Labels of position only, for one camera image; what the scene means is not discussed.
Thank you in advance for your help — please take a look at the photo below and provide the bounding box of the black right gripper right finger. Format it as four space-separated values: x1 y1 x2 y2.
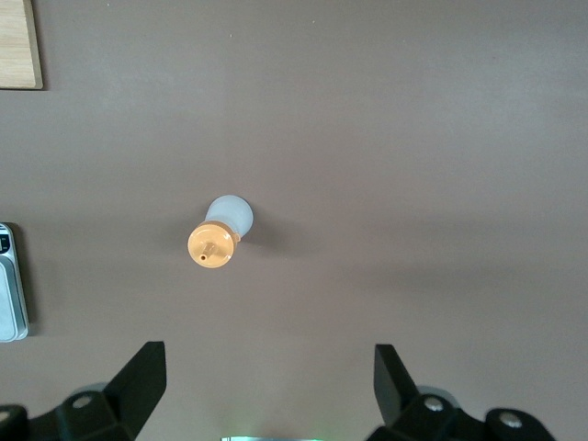
369 344 558 441

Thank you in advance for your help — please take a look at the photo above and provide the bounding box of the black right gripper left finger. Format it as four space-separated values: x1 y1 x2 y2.
0 340 167 441

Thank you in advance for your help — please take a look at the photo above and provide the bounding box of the translucent squeeze bottle orange cap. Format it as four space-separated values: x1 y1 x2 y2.
187 194 255 272

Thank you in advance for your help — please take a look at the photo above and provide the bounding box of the silver digital kitchen scale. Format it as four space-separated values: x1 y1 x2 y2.
0 221 29 344

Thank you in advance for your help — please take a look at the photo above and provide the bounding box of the wooden cutting board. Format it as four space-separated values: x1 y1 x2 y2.
0 0 44 91

